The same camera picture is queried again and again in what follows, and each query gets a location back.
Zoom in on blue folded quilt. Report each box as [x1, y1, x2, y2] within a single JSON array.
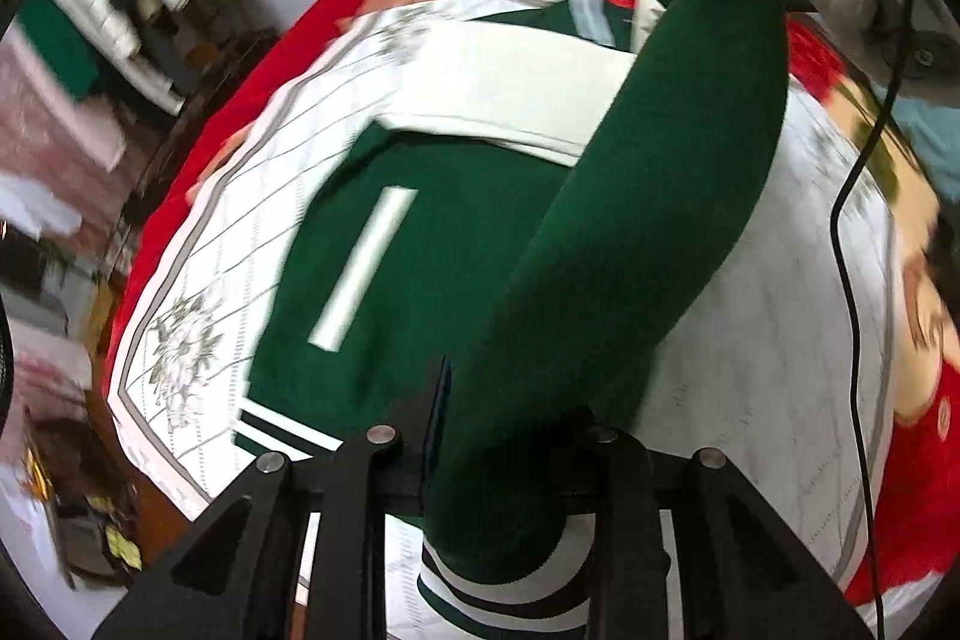
[[893, 97, 960, 202]]

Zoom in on green folded sweater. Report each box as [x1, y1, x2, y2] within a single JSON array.
[[16, 0, 101, 101]]

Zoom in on white diamond pattern sheet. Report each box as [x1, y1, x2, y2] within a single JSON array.
[[106, 0, 902, 640]]

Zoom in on green white varsity jacket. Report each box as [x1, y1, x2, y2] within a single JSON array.
[[241, 0, 788, 638]]

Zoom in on black cable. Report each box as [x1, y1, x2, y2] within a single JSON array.
[[828, 0, 926, 640]]

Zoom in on pink floral cover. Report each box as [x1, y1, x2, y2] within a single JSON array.
[[2, 26, 135, 253]]

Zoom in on white puffer jacket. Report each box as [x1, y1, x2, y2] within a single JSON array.
[[52, 0, 199, 117]]

